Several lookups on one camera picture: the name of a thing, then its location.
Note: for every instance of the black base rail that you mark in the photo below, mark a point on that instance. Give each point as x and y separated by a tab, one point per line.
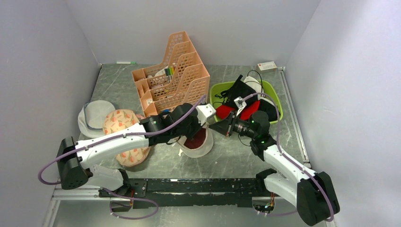
242	192

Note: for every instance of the orange plastic file organizer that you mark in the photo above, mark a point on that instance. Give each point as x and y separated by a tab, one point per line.
180	78

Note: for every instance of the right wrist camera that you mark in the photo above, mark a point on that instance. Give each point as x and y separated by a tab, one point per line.
241	105

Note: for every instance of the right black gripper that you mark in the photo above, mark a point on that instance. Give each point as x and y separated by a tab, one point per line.
225	126

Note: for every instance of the black garment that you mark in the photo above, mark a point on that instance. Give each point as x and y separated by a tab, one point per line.
225	93

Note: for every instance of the green white marker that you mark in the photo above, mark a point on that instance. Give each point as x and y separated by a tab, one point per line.
126	62

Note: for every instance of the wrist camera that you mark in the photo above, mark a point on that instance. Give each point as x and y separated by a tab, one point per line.
206	114
241	105

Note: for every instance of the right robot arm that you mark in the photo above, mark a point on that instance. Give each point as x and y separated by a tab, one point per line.
311	193

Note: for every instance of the small white box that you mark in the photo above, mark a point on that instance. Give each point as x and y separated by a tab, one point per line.
267	66

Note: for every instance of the white garment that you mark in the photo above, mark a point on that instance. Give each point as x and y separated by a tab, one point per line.
254	85

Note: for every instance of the white mesh laundry bag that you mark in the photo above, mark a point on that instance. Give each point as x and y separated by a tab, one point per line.
203	150

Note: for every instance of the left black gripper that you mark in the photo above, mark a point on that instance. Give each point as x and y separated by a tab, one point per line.
197	126

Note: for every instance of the bright red garment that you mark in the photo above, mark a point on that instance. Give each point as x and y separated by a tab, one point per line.
224	110

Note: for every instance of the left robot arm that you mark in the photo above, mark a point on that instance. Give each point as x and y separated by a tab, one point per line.
78	161

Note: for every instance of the dark red bra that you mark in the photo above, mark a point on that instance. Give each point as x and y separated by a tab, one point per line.
197	141

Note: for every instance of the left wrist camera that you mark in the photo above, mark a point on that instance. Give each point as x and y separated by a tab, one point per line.
206	114

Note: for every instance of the grey-trimmed white mesh bag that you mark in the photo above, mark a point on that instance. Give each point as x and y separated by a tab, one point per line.
92	116

